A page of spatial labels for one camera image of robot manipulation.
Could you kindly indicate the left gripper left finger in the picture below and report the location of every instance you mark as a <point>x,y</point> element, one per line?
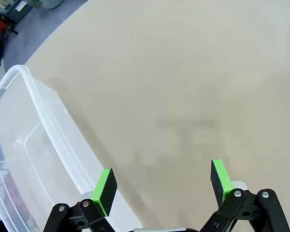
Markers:
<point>106,188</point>

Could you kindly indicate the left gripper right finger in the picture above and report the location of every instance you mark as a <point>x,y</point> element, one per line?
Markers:
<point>217,178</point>

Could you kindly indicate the clear plastic box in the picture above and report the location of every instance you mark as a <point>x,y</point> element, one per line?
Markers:
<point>38,120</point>

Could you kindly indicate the white round container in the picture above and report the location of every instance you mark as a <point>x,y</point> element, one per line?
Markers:
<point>52,3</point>

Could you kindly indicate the gray equipment box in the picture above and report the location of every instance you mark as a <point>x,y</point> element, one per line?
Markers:
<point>18,10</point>

